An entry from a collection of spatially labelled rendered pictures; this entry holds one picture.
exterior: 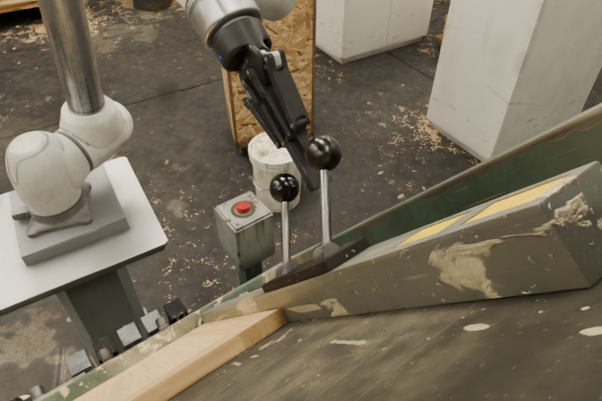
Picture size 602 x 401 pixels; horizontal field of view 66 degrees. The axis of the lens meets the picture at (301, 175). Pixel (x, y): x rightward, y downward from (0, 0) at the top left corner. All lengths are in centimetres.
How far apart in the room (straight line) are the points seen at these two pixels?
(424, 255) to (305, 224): 222
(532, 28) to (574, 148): 216
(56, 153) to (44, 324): 114
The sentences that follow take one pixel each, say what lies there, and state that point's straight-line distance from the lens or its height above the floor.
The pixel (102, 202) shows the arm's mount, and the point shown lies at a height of 80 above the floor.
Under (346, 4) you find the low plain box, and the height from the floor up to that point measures 51.
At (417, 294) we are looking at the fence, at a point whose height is 157.
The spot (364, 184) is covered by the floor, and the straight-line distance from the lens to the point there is 275.
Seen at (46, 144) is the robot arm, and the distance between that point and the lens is 143.
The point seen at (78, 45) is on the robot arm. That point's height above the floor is 131.
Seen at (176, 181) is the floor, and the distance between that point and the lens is 285.
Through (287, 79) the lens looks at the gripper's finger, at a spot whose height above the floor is 153.
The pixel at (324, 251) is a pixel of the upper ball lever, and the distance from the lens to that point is 43.
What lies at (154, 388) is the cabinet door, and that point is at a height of 135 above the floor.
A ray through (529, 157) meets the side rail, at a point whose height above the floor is 152.
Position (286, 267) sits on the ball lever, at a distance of 54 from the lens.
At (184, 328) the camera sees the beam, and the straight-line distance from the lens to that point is 110.
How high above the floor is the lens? 181
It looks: 40 degrees down
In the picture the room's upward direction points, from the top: straight up
